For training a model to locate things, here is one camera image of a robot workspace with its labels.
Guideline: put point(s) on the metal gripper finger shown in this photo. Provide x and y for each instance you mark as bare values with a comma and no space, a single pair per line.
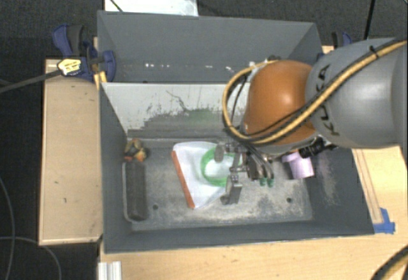
219,152
233,191

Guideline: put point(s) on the white plastic bag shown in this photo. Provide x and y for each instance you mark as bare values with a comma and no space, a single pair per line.
191,164

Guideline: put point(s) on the lilac cup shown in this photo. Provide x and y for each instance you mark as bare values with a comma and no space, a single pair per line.
301,167

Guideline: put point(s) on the red-brown flat block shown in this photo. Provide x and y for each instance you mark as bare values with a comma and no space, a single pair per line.
183,180

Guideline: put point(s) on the multicoloured toy animal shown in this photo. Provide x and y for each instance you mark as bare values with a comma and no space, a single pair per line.
136,150

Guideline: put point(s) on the dark green flat block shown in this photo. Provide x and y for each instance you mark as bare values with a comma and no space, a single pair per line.
137,189

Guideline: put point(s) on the grey metal bin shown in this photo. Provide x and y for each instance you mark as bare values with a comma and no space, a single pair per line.
178,49

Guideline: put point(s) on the pale wood board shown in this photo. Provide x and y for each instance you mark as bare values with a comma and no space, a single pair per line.
71,151

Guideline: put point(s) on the black cylinder on white bracket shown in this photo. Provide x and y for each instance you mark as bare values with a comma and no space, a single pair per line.
314,148

